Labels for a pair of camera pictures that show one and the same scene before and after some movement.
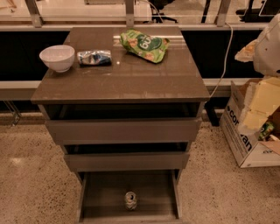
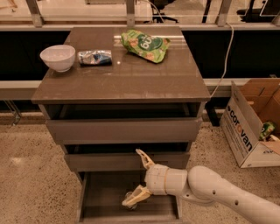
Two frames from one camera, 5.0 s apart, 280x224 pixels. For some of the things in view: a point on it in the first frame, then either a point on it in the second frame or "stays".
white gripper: x=269 y=51 → x=155 y=178
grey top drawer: x=125 y=122 stays
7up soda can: x=130 y=199 stays
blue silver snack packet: x=94 y=58 stays
